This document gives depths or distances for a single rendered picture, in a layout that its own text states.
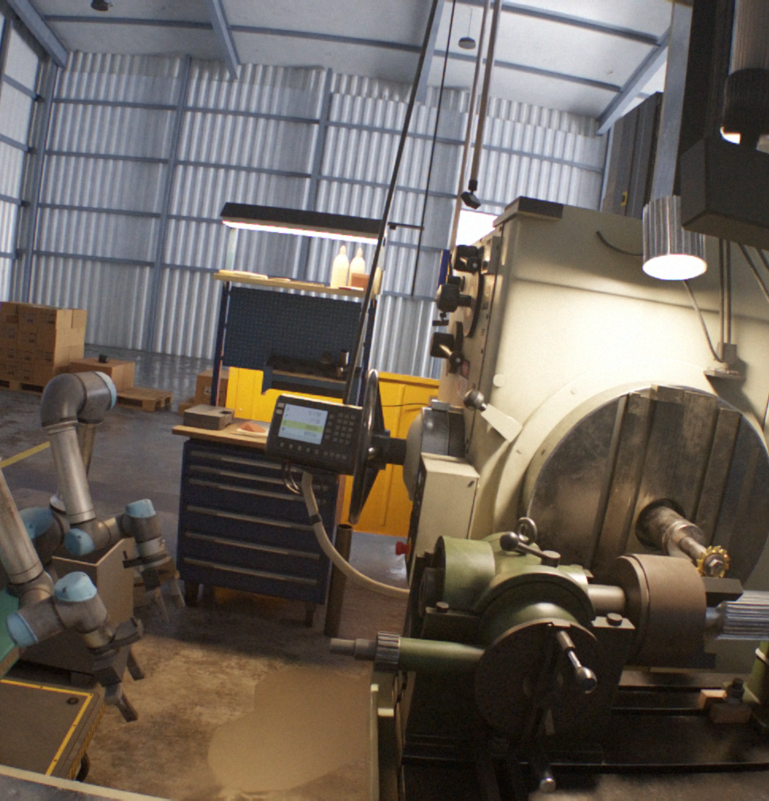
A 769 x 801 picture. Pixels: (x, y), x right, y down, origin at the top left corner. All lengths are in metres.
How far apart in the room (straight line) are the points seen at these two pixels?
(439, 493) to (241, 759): 1.55
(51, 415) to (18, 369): 7.37
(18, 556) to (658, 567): 1.23
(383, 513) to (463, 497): 3.05
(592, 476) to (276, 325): 2.46
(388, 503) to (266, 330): 1.49
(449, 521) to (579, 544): 0.27
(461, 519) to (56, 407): 1.08
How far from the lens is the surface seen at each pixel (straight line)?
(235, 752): 2.52
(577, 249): 1.32
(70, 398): 1.77
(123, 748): 2.53
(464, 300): 1.54
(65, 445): 1.76
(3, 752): 2.06
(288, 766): 2.47
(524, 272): 1.28
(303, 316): 3.41
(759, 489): 1.44
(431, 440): 1.41
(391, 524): 4.28
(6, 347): 9.19
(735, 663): 1.75
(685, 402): 1.29
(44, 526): 1.91
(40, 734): 2.11
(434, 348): 1.70
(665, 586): 1.06
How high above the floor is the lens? 1.63
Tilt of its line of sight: 9 degrees down
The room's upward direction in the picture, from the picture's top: 8 degrees clockwise
